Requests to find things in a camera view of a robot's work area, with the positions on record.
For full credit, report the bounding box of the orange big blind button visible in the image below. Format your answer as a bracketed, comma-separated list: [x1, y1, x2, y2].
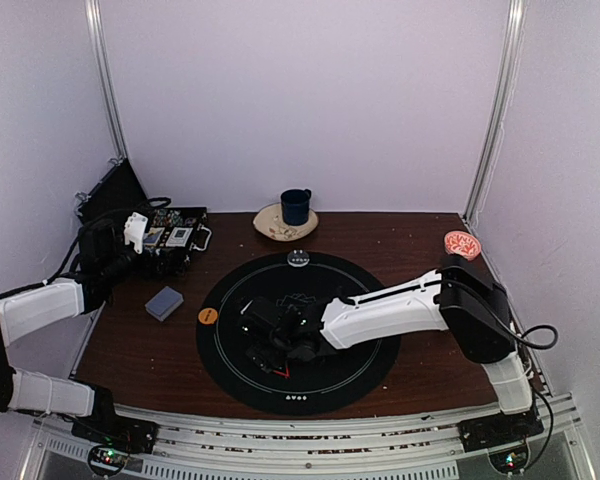
[198, 307, 219, 325]

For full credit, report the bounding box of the red triangle all-in marker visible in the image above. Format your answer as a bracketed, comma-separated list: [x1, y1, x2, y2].
[272, 368, 290, 379]

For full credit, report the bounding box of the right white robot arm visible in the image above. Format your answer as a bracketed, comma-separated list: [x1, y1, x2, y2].
[239, 254, 535, 442]

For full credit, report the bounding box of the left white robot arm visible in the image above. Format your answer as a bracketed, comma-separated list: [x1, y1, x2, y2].
[0, 212, 148, 444]

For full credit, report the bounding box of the black poker set case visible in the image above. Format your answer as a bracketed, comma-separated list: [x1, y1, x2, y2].
[70, 159, 212, 278]

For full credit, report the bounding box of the blue playing card deck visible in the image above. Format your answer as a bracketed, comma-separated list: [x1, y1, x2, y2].
[145, 286, 184, 322]

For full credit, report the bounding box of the round black poker mat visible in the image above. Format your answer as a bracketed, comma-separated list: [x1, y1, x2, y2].
[196, 252, 400, 416]

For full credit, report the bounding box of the beige ceramic saucer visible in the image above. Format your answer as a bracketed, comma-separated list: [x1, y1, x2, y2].
[252, 203, 319, 242]

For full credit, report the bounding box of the dark blue mug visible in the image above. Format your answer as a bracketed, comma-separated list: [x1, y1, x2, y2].
[280, 189, 312, 226]

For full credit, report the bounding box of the red patterned small bowl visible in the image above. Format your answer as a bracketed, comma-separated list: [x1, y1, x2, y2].
[444, 230, 482, 261]

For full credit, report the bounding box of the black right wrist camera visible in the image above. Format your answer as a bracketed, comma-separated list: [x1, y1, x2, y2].
[238, 297, 282, 335]

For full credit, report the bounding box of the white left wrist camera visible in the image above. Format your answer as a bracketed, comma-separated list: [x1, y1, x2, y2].
[123, 212, 148, 255]

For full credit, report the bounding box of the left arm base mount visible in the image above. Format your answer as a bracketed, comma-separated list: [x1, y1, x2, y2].
[71, 417, 158, 477]

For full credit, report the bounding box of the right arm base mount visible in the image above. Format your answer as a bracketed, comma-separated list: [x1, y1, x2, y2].
[458, 415, 544, 476]

